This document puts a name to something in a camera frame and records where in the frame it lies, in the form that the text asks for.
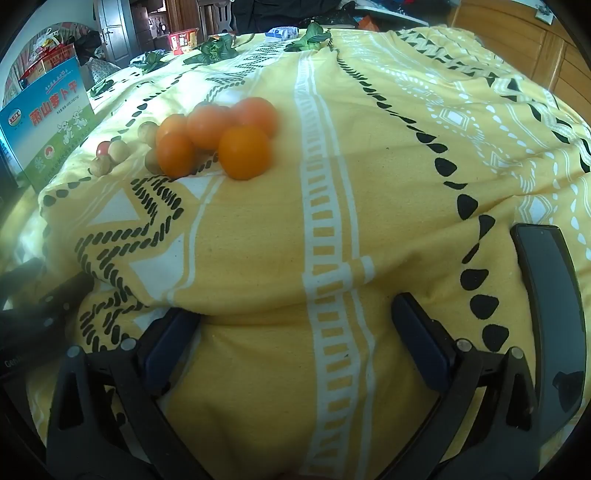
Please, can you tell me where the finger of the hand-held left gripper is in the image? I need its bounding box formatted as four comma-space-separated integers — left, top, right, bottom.
44, 271, 95, 319
0, 257, 46, 301

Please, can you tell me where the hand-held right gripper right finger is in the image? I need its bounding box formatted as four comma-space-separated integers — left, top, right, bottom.
379, 292, 552, 480

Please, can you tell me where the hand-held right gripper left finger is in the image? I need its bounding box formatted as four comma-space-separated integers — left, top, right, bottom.
46, 307, 213, 480

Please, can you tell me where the pile of oranges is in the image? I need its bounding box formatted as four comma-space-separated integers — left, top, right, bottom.
155, 96, 280, 182

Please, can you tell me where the black curved plastic object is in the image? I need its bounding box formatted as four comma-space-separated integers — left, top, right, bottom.
510, 224, 588, 437

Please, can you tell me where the yellow patterned blanket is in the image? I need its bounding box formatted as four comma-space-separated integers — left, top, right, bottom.
0, 23, 591, 480

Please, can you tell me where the blue green cardboard box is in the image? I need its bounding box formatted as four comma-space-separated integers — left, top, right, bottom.
0, 58, 99, 192

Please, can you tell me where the red yellow printed bag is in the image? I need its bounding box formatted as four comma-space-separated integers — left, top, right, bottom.
4, 32, 77, 107

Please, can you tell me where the grey dotted cloth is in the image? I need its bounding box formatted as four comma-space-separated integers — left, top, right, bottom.
88, 60, 123, 86

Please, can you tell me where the dark wooden door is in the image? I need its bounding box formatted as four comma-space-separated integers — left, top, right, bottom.
95, 0, 132, 58

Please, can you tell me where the red snack packet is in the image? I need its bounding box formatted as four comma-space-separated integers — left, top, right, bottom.
167, 28, 200, 52

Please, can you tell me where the dark wooden wardrobe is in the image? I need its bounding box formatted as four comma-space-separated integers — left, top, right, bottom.
164, 0, 206, 31

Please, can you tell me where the light wooden chest of drawers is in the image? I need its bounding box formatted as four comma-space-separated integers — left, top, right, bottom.
450, 0, 591, 107

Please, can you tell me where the green clip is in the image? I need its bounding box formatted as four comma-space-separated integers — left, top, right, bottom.
284, 23, 333, 52

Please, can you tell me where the pile of clothes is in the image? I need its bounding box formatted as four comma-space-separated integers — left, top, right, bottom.
355, 0, 451, 28

